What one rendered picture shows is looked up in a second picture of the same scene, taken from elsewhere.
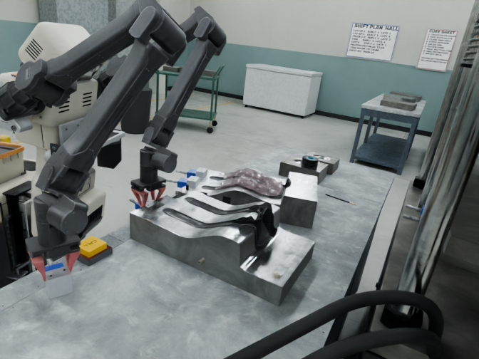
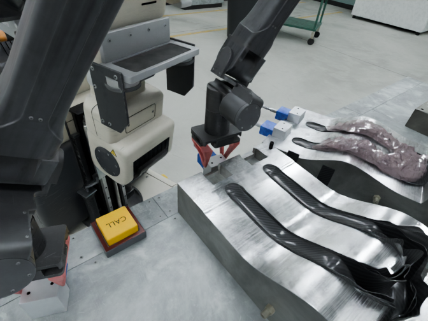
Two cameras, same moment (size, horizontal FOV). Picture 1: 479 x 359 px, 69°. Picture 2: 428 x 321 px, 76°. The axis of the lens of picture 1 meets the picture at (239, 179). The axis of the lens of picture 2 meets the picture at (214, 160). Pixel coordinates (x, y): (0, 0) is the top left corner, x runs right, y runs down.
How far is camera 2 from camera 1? 0.60 m
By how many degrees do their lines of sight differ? 26
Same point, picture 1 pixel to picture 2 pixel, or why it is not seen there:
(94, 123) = (19, 49)
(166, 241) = (220, 246)
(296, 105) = (414, 19)
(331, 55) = not seen: outside the picture
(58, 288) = (41, 309)
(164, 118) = (251, 33)
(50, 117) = not seen: hidden behind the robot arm
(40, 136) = not seen: hidden behind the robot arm
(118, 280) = (135, 301)
